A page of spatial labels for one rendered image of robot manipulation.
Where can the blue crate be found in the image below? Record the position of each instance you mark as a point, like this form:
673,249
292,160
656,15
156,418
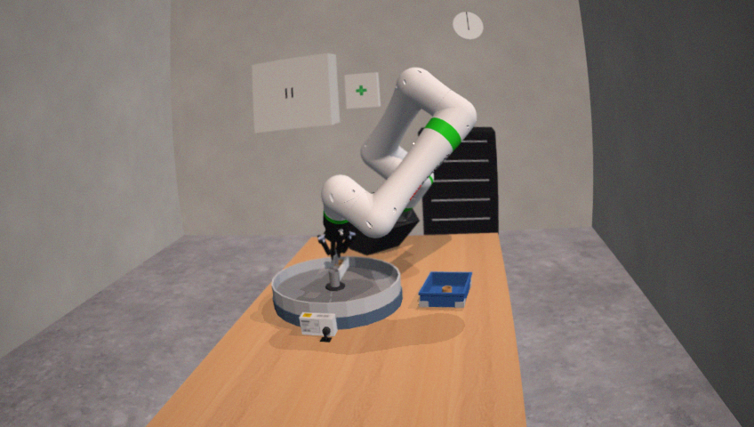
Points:
430,295

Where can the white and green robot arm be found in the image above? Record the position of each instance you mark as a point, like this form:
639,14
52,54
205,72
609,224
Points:
375,214

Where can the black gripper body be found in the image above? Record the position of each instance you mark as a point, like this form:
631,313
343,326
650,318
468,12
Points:
329,235

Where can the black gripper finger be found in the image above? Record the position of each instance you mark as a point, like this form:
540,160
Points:
321,240
346,244

